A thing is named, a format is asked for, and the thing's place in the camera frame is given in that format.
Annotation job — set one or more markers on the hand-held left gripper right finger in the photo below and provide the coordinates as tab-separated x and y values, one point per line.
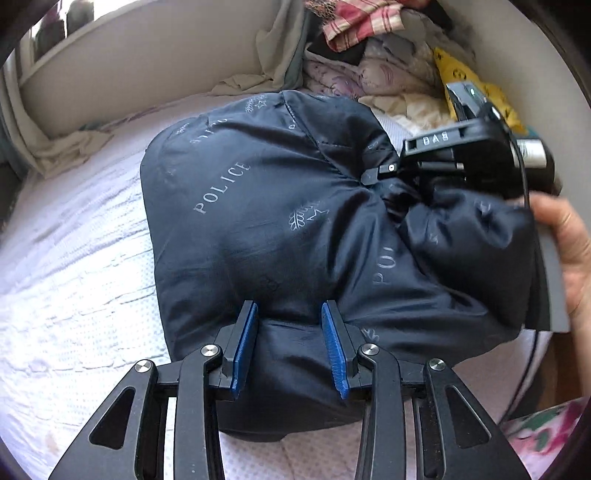
334	350

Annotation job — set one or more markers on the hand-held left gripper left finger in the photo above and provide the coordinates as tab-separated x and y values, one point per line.
244	350

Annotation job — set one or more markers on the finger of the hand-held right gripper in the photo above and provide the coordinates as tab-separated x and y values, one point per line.
383	173

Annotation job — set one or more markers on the dark printed jacket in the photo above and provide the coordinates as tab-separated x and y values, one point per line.
277	230

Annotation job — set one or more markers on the person's right hand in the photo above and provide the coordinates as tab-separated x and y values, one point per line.
570	258

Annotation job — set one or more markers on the yellow printed cloth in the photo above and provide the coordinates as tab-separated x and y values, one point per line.
494	94

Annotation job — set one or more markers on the cream cloth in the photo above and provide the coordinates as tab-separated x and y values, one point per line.
415	108

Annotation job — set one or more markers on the lilac floral blanket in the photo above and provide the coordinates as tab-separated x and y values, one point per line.
369	76

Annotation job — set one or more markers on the black cloth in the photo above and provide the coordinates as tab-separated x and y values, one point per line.
351	55

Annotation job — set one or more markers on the red plaid cloth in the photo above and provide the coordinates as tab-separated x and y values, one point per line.
360	23

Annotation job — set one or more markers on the leopard print cloth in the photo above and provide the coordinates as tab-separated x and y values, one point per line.
318	7

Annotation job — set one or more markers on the white quilted bed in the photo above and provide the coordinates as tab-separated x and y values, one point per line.
69	300

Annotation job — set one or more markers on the pink floral clothing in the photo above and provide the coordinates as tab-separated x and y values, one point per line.
545	434

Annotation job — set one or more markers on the window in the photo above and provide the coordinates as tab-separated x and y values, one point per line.
51	32

